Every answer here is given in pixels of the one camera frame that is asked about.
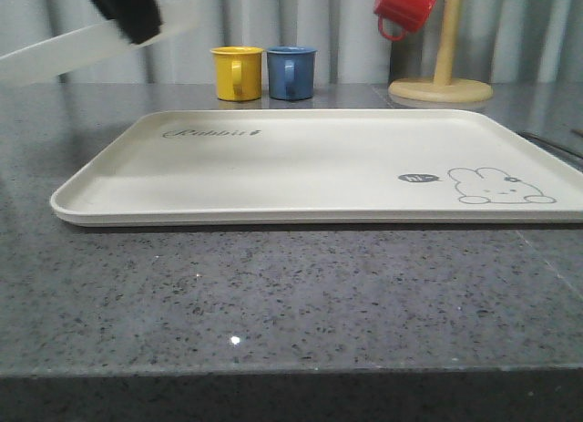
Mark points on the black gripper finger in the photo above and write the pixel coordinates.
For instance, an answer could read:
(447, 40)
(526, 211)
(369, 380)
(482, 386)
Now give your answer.
(139, 20)

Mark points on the white round plate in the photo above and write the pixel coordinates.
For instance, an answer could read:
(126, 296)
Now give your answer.
(88, 45)

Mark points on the yellow enamel mug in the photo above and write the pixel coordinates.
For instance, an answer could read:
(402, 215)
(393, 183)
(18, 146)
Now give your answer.
(238, 72)

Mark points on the blue enamel mug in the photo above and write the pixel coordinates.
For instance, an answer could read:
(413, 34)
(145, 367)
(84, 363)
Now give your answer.
(291, 72)

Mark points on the beige rabbit serving tray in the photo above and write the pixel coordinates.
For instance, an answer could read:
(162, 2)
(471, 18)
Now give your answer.
(322, 166)

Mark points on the red enamel mug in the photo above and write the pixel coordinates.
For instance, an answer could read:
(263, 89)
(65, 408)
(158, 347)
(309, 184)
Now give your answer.
(410, 15)

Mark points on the wooden mug tree stand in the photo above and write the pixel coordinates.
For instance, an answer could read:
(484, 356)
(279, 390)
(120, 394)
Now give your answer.
(443, 87)

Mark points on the grey pleated curtain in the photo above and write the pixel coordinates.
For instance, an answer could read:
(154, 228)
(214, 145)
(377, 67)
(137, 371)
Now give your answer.
(499, 41)

